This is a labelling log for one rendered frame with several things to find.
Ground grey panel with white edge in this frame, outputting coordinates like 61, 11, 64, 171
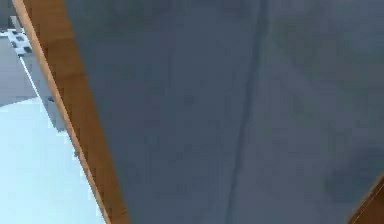
18, 52, 68, 134

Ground white shelf with dark squares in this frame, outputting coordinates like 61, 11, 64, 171
0, 15, 34, 58

